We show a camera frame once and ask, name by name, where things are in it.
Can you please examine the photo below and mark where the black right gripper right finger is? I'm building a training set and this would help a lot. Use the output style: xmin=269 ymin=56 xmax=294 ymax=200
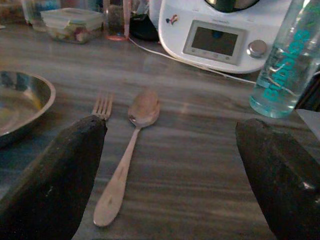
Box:
xmin=235 ymin=117 xmax=320 ymax=240

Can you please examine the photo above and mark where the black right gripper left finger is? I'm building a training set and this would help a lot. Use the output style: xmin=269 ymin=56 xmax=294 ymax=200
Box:
xmin=0 ymin=114 xmax=109 ymax=240

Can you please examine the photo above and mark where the round steel plate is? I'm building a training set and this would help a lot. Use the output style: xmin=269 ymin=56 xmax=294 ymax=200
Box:
xmin=0 ymin=70 xmax=57 ymax=149

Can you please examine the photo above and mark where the clear water bottle teal print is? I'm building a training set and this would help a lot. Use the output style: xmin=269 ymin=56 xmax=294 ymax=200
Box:
xmin=248 ymin=0 xmax=320 ymax=119

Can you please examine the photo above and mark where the silver metal spoon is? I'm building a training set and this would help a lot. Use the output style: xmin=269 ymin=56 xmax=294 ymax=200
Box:
xmin=92 ymin=88 xmax=161 ymax=228

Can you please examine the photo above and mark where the clear lidded food container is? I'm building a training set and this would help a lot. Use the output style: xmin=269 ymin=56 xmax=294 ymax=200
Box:
xmin=39 ymin=7 xmax=105 ymax=45

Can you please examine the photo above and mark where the black pouch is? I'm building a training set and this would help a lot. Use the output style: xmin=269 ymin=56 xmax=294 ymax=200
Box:
xmin=129 ymin=13 xmax=160 ymax=43

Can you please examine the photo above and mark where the white kitchen machine with display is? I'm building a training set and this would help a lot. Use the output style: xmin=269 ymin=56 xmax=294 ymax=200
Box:
xmin=148 ymin=0 xmax=294 ymax=75

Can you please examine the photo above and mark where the thin white power cable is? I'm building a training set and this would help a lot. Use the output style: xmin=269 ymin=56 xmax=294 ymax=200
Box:
xmin=128 ymin=36 xmax=257 ymax=85

